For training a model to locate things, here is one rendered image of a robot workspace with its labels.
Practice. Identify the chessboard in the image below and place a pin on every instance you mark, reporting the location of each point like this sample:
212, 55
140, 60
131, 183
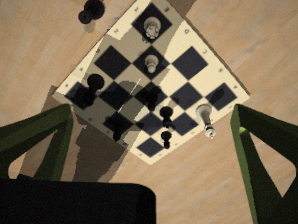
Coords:
188, 74

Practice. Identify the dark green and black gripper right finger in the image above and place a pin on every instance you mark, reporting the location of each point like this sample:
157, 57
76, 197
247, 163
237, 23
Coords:
262, 194

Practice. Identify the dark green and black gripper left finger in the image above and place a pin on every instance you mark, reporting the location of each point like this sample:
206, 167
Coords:
19, 137

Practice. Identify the white pawn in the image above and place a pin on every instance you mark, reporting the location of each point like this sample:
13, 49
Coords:
150, 62

